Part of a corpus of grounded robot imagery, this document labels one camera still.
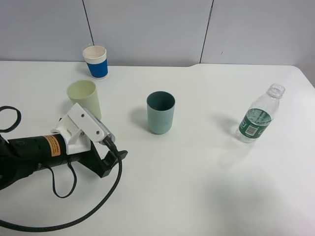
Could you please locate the pale yellow plastic cup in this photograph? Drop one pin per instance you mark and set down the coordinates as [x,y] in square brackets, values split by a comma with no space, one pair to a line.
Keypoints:
[84,93]

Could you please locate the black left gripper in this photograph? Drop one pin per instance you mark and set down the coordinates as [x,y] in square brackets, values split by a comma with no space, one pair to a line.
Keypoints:
[50,150]

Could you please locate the teal plastic cup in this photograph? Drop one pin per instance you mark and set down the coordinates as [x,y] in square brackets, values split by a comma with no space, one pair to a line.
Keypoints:
[160,111]

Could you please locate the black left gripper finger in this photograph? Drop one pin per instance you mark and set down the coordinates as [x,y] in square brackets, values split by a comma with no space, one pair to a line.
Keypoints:
[111,159]

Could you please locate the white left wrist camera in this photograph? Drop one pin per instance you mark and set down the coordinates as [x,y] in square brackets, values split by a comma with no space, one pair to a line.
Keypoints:
[79,128]

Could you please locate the blue white paper cup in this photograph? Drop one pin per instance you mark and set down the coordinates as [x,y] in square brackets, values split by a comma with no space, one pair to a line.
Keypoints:
[96,59]

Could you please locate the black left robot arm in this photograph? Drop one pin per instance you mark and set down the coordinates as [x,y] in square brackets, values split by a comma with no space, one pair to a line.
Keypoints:
[13,168]

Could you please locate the clear bottle green label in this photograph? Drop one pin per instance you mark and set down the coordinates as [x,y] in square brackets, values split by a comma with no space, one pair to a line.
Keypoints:
[260,114]

